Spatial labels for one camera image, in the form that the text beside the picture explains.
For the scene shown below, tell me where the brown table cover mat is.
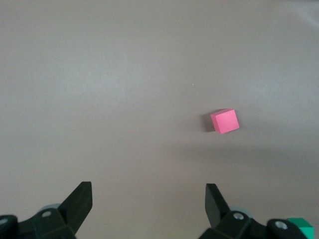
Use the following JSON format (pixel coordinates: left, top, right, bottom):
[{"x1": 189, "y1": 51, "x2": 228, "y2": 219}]
[{"x1": 0, "y1": 0, "x2": 319, "y2": 239}]

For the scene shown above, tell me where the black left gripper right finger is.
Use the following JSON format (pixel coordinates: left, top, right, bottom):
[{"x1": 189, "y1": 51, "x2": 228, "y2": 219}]
[{"x1": 199, "y1": 183, "x2": 309, "y2": 239}]

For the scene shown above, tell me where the green foam cube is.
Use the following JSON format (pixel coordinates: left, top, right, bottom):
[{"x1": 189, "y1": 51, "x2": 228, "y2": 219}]
[{"x1": 286, "y1": 217, "x2": 315, "y2": 239}]

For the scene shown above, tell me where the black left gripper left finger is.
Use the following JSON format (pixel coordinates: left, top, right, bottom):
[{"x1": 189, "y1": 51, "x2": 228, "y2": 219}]
[{"x1": 0, "y1": 181, "x2": 93, "y2": 239}]

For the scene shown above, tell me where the pink foam cube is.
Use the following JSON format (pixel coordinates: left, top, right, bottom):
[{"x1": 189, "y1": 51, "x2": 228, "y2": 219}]
[{"x1": 210, "y1": 108, "x2": 241, "y2": 135}]

